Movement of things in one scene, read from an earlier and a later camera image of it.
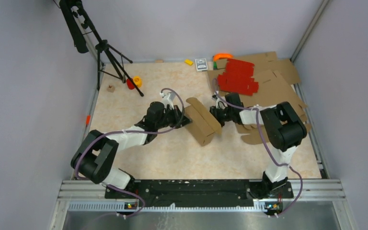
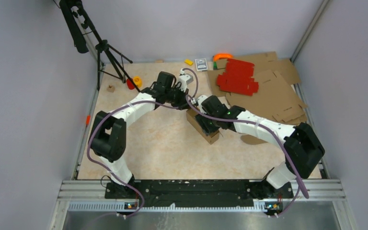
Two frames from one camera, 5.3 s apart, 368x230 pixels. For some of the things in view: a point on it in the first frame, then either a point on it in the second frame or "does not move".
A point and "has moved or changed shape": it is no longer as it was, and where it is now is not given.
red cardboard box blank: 237,78 does not move
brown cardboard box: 205,124 has moved or changed shape
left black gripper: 180,120 -> 182,104
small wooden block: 110,88 does not move
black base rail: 201,191 does not move
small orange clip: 88,119 does not move
